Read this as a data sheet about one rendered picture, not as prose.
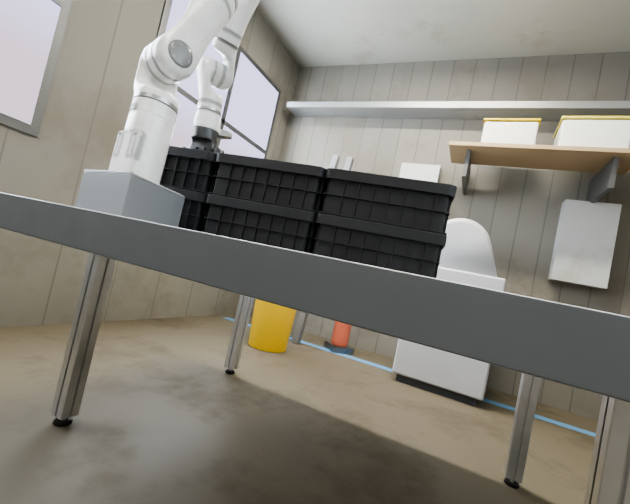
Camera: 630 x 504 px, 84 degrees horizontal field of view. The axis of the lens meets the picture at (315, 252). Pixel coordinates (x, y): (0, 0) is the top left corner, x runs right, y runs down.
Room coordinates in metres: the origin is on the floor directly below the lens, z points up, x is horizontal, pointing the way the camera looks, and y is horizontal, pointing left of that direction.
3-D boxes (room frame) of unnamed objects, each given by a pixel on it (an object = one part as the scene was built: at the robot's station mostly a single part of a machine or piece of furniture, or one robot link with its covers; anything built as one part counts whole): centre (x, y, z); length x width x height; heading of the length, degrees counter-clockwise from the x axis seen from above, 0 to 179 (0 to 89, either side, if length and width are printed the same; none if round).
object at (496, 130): (2.78, -1.33, 2.02); 0.40 x 0.33 x 0.22; 66
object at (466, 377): (2.76, -1.15, 0.64); 0.65 x 0.55 x 1.29; 66
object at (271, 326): (2.83, 0.21, 0.29); 0.36 x 0.36 x 0.58
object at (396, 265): (0.98, -0.18, 0.76); 0.40 x 0.30 x 0.12; 165
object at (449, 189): (0.98, -0.18, 0.92); 0.40 x 0.30 x 0.02; 165
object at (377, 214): (0.98, -0.18, 0.87); 0.40 x 0.30 x 0.11; 165
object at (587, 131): (2.56, -1.81, 2.03); 0.44 x 0.37 x 0.24; 66
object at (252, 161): (1.06, 0.11, 0.92); 0.40 x 0.30 x 0.02; 165
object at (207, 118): (1.04, 0.38, 1.05); 0.11 x 0.09 x 0.06; 158
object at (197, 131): (1.03, 0.39, 0.98); 0.08 x 0.08 x 0.09
